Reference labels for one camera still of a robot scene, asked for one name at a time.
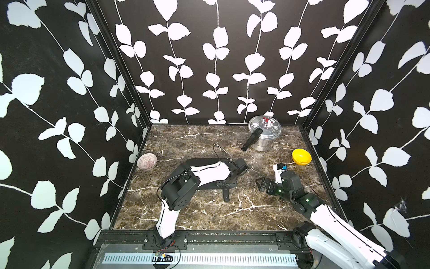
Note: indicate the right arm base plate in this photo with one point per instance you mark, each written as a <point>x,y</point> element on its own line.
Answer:
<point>289,241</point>

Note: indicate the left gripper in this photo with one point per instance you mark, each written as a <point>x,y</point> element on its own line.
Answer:
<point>220,184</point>

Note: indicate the black cutting board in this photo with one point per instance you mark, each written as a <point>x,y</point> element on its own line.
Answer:
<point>208,170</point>

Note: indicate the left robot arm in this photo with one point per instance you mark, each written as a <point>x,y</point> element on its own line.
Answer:
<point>190,176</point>

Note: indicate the steel pressure cooker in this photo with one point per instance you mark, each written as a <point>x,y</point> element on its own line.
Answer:
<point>264,131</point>

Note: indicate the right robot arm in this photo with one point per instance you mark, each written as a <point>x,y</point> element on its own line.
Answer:
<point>326,232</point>

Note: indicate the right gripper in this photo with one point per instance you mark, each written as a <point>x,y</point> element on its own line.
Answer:
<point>267,181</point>

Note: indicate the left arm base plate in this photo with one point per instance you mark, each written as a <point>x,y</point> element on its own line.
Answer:
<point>154,241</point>

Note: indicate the white perforated rail strip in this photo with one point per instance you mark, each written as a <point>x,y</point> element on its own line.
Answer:
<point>211,259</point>

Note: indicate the cleaver knife black handle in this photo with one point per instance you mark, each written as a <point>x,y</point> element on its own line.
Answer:
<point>226,194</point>

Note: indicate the yellow bowl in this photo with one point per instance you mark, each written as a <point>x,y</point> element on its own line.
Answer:
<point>301,157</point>

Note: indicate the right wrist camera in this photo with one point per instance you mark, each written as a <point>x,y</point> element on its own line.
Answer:
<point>278,169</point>

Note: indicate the pink ribbed bowl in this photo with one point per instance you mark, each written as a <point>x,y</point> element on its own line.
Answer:
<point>147,161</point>

